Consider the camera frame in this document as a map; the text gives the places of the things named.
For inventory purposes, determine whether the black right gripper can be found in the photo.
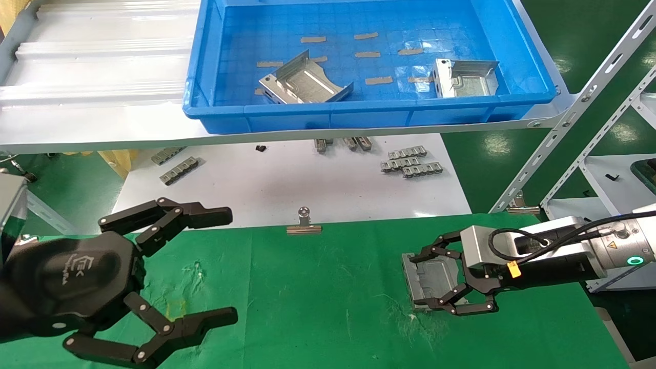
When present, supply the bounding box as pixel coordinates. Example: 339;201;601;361
412;232;591;316

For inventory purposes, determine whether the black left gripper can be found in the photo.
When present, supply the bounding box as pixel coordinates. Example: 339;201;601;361
0;197;239;368

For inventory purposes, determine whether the bent sheet metal bracket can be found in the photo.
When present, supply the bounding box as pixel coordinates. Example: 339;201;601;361
401;252;469;312
430;58;500;99
259;50;354;105

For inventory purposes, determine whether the silver clip at rack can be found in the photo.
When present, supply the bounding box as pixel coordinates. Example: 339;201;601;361
505;191;540;216

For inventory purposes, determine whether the green table cloth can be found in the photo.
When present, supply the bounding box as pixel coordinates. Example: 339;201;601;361
0;213;631;369

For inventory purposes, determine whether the silver binder clip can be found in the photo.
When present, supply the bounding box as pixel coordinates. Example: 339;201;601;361
286;207;322;235

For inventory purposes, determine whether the white paper sheet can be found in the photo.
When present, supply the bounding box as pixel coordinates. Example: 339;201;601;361
110;134;472;230

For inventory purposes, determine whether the grey metal strut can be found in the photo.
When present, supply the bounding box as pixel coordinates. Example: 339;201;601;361
25;191;77;235

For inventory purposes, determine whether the white rack shelf board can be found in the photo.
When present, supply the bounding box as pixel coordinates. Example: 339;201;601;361
543;154;656;293

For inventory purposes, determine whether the large blue plastic bin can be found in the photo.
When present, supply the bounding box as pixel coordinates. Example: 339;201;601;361
183;0;558;135

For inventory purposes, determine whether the dark tray on rack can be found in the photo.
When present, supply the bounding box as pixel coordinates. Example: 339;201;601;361
631;159;656;195

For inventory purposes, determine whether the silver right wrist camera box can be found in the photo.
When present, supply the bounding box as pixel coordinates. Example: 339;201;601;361
460;216;590;271

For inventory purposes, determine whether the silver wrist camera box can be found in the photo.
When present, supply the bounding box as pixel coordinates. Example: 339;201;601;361
460;216;590;271
0;173;28;257

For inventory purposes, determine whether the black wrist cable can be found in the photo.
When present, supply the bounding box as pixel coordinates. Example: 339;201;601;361
487;212;656;263

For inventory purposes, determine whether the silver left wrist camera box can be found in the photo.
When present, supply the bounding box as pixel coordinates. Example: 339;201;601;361
0;173;28;257

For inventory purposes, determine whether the white perforated rack post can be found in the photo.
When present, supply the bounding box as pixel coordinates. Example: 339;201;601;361
489;0;656;215
541;67;656;207

